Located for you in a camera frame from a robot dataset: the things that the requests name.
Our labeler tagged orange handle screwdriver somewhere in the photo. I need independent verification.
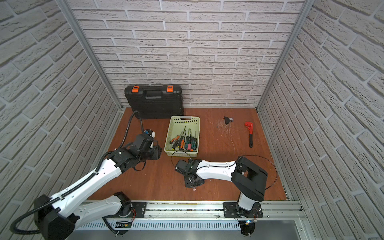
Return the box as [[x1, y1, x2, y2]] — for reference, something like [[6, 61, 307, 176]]
[[170, 135, 181, 145]]

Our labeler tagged large green black screwdriver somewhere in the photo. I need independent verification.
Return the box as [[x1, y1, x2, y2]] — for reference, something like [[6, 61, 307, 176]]
[[191, 132, 197, 152]]

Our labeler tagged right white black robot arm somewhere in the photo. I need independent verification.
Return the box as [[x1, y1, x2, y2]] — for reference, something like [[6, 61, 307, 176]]
[[175, 157, 268, 215]]

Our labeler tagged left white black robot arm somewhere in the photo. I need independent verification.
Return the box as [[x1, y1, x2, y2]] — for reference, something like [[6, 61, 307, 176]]
[[10, 146, 162, 240]]

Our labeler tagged light green plastic bin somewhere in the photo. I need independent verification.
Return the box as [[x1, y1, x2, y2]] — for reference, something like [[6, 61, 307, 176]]
[[165, 116, 200, 158]]

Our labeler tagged black plastic tool case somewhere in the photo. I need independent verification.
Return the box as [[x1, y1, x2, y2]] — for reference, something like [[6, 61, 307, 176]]
[[124, 85, 184, 119]]

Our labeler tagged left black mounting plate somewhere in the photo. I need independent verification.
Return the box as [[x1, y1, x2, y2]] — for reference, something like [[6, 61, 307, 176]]
[[114, 202, 147, 218]]

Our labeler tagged black mounting plate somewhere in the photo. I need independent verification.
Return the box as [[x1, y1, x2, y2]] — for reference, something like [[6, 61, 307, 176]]
[[114, 202, 147, 218], [223, 202, 264, 219]]

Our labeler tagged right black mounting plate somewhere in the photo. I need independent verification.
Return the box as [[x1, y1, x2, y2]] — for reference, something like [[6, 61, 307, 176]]
[[223, 202, 264, 219]]

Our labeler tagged small black relay component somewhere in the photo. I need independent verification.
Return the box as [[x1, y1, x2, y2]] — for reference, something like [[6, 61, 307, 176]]
[[224, 117, 234, 125]]

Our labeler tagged red black pipe wrench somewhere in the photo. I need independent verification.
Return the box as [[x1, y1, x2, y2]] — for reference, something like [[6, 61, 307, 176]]
[[245, 122, 254, 148]]

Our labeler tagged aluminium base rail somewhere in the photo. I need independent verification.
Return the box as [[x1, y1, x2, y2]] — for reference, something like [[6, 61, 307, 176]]
[[106, 201, 308, 231]]

